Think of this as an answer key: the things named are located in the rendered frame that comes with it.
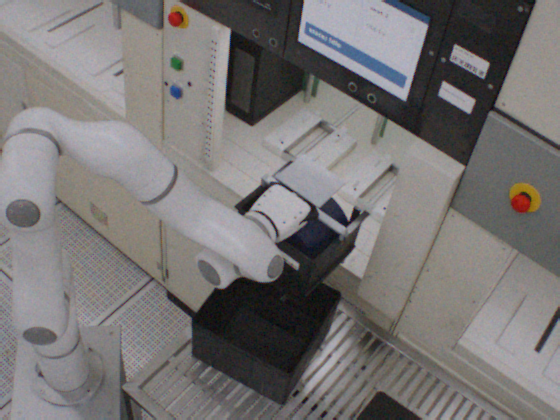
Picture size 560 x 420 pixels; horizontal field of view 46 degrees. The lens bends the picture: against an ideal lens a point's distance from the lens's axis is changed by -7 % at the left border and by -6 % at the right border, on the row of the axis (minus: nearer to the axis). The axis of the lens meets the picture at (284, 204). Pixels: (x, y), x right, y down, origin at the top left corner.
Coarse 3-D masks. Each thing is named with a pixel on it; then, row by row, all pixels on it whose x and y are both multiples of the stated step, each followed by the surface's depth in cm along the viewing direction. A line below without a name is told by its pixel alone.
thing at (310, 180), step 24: (288, 168) 152; (312, 168) 153; (312, 192) 148; (360, 216) 159; (336, 240) 153; (288, 264) 155; (312, 264) 149; (336, 264) 165; (288, 288) 161; (312, 288) 160
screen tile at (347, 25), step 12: (336, 0) 137; (348, 0) 135; (360, 0) 133; (312, 12) 143; (324, 12) 141; (348, 12) 137; (324, 24) 143; (336, 24) 140; (348, 24) 138; (348, 36) 140
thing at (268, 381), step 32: (224, 288) 176; (256, 288) 191; (320, 288) 176; (192, 320) 163; (224, 320) 180; (256, 320) 184; (288, 320) 185; (320, 320) 186; (192, 352) 174; (224, 352) 165; (256, 352) 178; (288, 352) 179; (256, 384) 168; (288, 384) 161
